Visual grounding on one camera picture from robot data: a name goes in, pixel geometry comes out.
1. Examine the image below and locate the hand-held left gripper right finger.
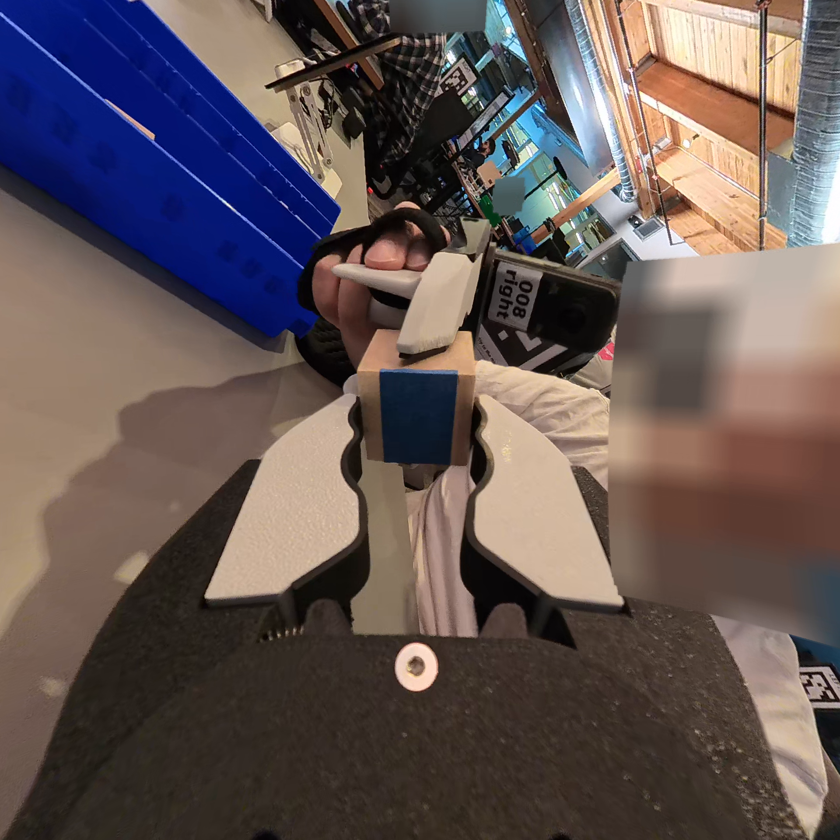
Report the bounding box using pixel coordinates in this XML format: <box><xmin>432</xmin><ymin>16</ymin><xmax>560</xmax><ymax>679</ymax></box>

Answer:
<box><xmin>461</xmin><ymin>394</ymin><xmax>626</xmax><ymax>634</ymax></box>

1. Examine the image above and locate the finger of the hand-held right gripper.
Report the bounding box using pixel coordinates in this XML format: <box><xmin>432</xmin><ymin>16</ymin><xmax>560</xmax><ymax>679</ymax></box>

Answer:
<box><xmin>397</xmin><ymin>251</ymin><xmax>492</xmax><ymax>362</ymax></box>
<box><xmin>352</xmin><ymin>458</ymin><xmax>424</xmax><ymax>636</ymax></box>

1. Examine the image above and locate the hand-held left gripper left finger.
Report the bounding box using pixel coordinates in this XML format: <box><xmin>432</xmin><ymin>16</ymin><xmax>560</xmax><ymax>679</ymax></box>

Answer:
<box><xmin>203</xmin><ymin>395</ymin><xmax>370</xmax><ymax>634</ymax></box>

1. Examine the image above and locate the wooden cube with blue tape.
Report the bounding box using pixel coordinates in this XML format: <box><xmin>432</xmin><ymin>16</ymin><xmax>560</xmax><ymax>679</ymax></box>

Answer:
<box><xmin>357</xmin><ymin>330</ymin><xmax>475</xmax><ymax>467</ymax></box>

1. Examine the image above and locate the blue plastic bin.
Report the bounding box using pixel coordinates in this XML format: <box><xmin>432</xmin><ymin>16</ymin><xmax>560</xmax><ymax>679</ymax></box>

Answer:
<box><xmin>0</xmin><ymin>0</ymin><xmax>343</xmax><ymax>339</ymax></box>

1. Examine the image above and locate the person's right hand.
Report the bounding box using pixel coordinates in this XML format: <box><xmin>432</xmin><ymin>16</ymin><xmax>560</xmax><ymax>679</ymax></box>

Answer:
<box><xmin>312</xmin><ymin>203</ymin><xmax>452</xmax><ymax>376</ymax></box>

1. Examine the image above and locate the person's white shirt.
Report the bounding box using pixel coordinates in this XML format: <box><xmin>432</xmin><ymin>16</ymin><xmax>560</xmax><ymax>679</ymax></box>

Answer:
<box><xmin>335</xmin><ymin>360</ymin><xmax>831</xmax><ymax>824</ymax></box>

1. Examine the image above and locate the background desk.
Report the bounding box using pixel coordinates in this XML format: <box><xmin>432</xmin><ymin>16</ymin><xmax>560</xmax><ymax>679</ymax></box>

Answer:
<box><xmin>264</xmin><ymin>36</ymin><xmax>403</xmax><ymax>93</ymax></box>

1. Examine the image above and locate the printed square marker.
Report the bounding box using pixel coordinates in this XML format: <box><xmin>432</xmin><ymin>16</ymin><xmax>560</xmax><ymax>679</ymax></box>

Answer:
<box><xmin>796</xmin><ymin>663</ymin><xmax>840</xmax><ymax>708</ymax></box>

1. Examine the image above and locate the silver ventilation duct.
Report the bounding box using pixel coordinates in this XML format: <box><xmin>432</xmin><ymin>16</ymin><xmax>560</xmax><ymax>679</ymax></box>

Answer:
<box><xmin>563</xmin><ymin>0</ymin><xmax>643</xmax><ymax>201</ymax></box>
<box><xmin>789</xmin><ymin>0</ymin><xmax>840</xmax><ymax>249</ymax></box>

